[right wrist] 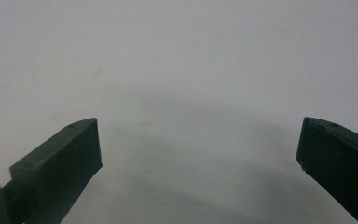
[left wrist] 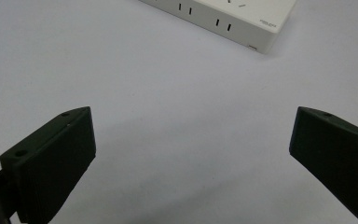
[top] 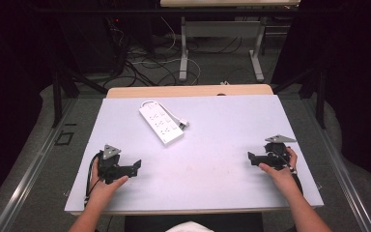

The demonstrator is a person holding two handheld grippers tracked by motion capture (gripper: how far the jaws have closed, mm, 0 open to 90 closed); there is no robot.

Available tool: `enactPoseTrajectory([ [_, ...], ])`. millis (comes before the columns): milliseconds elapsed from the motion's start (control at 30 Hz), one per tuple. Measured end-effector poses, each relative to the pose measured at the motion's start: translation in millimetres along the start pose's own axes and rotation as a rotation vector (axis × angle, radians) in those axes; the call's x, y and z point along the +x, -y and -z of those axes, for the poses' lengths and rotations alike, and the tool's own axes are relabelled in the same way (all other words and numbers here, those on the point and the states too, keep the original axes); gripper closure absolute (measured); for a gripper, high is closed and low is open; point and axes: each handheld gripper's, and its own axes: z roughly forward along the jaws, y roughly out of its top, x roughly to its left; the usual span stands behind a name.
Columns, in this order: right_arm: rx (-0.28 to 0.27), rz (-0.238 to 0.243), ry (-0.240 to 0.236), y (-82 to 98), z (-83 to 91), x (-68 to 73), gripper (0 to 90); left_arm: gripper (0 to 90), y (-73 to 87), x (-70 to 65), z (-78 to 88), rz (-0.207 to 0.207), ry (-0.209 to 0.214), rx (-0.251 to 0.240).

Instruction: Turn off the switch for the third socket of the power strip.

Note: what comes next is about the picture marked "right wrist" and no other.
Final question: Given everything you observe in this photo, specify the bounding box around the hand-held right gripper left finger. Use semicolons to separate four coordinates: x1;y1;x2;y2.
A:
1;117;103;224

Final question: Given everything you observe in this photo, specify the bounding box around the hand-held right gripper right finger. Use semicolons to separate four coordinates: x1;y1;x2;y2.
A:
296;116;358;224

